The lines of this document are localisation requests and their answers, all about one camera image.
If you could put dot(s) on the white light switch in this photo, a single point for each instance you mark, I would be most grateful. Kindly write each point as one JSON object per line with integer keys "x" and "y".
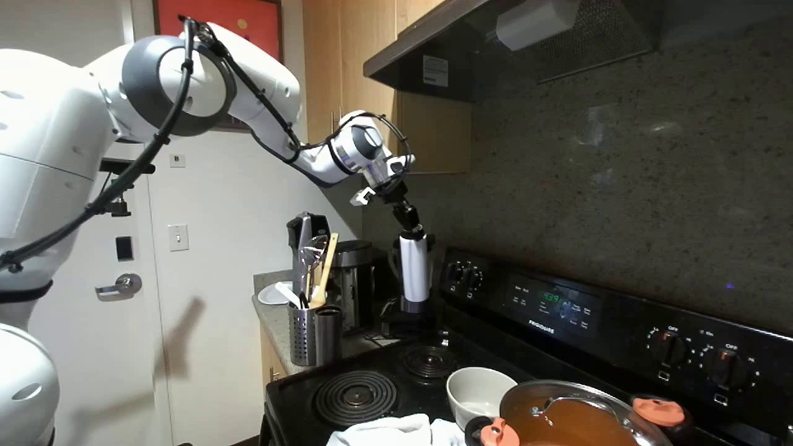
{"x": 178, "y": 237}

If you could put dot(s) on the perforated metal utensil holder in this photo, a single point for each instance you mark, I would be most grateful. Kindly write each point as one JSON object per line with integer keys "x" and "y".
{"x": 302, "y": 337}

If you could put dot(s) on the white spatula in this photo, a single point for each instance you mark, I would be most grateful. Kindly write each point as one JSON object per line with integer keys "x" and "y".
{"x": 288, "y": 292}

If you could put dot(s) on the wooden base cabinet door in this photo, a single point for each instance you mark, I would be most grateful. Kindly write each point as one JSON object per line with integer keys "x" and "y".
{"x": 272, "y": 356}

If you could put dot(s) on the white box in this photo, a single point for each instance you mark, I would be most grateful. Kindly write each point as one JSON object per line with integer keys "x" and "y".
{"x": 536, "y": 21}

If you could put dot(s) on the range hood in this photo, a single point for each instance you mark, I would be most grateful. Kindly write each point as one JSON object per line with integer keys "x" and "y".
{"x": 471, "y": 43}

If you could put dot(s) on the glass pot lid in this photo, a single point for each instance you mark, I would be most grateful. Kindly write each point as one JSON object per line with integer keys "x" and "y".
{"x": 576, "y": 427}

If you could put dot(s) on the white cloth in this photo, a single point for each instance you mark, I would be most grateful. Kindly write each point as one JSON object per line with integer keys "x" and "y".
{"x": 390, "y": 432}

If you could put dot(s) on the stove knob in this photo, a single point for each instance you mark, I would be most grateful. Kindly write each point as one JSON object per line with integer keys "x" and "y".
{"x": 474, "y": 279}
{"x": 668, "y": 347}
{"x": 727, "y": 367}
{"x": 456, "y": 273}

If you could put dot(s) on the small white wall plate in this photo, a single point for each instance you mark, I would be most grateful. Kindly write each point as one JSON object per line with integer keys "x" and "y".
{"x": 177, "y": 160}

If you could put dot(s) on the white bottle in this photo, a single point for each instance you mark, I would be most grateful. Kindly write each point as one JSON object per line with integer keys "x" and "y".
{"x": 414, "y": 272}

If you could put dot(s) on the white door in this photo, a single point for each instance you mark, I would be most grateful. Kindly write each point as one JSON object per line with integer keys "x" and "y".
{"x": 93, "y": 371}

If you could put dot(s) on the metal slotted spoon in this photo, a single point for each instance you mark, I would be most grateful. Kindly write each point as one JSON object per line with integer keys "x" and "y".
{"x": 313, "y": 251}

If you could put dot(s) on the large white bowl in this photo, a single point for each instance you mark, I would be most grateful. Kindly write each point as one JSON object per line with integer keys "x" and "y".
{"x": 474, "y": 396}

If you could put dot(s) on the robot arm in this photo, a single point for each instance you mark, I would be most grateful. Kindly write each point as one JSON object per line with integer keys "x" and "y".
{"x": 56, "y": 124}

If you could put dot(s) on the silver kitchen appliance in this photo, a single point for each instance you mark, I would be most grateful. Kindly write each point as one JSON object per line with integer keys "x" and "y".
{"x": 354, "y": 285}

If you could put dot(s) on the large coil burner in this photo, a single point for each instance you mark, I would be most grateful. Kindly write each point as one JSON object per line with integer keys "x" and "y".
{"x": 355, "y": 397}

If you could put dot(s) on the small coil burner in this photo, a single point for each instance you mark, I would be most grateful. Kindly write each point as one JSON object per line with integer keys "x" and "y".
{"x": 429, "y": 362}

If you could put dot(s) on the camera on mount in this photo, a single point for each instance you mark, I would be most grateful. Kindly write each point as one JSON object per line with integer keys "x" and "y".
{"x": 118, "y": 205}

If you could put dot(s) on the wooden spatula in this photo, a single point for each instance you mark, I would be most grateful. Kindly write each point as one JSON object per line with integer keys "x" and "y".
{"x": 326, "y": 269}

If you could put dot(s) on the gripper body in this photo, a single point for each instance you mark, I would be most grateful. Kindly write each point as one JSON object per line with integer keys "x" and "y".
{"x": 406, "y": 215}

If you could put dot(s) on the wooden wall cabinet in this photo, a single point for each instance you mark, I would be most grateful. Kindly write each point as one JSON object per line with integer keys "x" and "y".
{"x": 365, "y": 56}

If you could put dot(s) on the black deadbolt plate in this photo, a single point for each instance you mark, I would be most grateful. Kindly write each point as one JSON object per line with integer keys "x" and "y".
{"x": 124, "y": 248}

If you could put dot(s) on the red framed picture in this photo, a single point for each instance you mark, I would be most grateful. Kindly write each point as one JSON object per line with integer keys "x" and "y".
{"x": 248, "y": 21}

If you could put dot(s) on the black electric stove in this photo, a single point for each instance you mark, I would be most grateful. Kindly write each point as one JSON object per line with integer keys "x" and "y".
{"x": 619, "y": 322}

